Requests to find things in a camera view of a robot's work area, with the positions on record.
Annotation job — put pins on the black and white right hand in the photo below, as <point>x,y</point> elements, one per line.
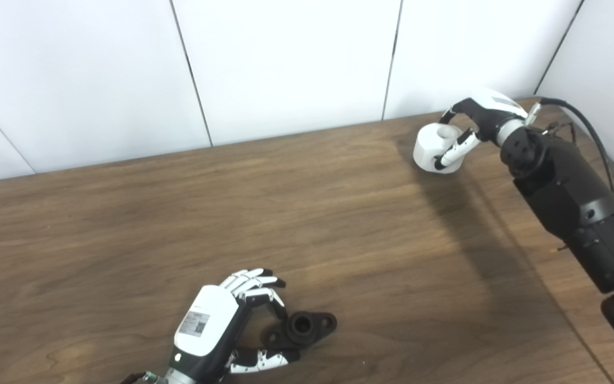
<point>493,114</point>

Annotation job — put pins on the black and white left hand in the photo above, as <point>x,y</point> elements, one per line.
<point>205,320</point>

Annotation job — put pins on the round white piece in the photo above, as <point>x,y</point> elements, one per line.
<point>427,149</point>

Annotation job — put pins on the black flanged holder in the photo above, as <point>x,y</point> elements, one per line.
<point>307,325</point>

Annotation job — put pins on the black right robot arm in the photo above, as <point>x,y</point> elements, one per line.
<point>568,186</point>

